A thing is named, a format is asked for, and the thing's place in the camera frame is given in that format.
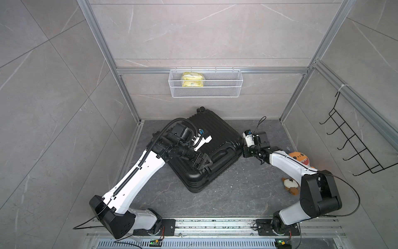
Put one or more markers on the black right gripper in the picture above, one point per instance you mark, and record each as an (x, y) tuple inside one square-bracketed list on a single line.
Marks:
[(245, 154)]

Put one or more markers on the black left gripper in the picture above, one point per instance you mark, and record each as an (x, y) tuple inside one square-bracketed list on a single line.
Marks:
[(199, 158)]

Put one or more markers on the black hard-shell suitcase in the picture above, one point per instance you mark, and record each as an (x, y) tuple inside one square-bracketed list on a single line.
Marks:
[(214, 146)]

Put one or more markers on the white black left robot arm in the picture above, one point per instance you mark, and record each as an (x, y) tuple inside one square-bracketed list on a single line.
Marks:
[(113, 208)]

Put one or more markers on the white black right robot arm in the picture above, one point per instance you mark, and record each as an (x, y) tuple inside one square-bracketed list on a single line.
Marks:
[(319, 194)]

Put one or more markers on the orange shark plush toy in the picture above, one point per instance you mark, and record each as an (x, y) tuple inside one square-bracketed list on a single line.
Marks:
[(300, 161)]

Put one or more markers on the brown small plush toy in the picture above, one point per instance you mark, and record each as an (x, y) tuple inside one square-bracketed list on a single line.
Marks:
[(291, 186)]

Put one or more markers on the yellow packet in basket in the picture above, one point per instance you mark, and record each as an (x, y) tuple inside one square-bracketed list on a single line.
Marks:
[(192, 79)]

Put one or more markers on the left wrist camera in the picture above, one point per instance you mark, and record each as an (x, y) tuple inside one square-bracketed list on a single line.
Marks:
[(202, 138)]

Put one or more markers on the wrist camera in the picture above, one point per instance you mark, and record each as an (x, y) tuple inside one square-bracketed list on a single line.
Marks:
[(202, 138), (249, 138)]

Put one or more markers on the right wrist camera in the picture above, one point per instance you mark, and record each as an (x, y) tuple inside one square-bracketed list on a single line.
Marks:
[(249, 138)]

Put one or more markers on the white wire mesh basket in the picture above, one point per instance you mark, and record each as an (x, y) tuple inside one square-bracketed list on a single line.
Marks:
[(217, 84)]

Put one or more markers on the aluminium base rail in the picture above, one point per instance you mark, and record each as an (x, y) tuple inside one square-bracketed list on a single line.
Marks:
[(227, 233)]

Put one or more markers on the black wire hook rack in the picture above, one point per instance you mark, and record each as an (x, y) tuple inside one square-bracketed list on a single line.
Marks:
[(361, 150)]

